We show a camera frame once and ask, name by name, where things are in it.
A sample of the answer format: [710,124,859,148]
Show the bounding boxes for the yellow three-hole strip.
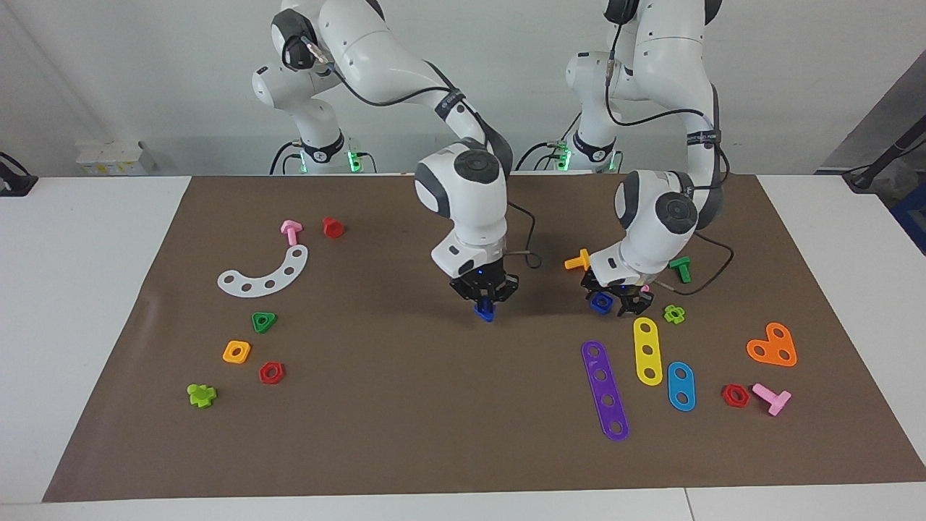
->
[633,317,663,386]

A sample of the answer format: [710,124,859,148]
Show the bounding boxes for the purple four-hole strip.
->
[581,340,630,441]

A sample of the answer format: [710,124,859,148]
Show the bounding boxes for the blue two-hole strip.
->
[666,361,697,412]

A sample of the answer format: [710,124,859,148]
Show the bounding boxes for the orange heart-shaped plate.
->
[746,322,798,368]

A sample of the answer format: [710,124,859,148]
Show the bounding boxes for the brown table mat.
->
[42,174,926,502]

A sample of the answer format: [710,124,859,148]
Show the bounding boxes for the white curved perforated strip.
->
[217,245,310,298]

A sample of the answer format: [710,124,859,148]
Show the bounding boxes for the black stand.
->
[843,116,926,192]

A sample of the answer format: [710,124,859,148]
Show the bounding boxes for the blue crate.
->
[890,181,926,254]

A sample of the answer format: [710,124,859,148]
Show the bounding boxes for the white box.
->
[75,140,155,176]

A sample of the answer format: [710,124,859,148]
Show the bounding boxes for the black clamp device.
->
[0,152,38,198]

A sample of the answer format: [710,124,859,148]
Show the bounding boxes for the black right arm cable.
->
[307,40,543,270]

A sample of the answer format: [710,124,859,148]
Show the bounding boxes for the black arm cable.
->
[307,40,543,270]
[604,22,735,296]

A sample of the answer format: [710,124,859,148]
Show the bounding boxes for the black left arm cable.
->
[604,22,735,296]

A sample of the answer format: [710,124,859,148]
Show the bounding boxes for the black base cables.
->
[270,140,377,175]
[515,140,572,172]

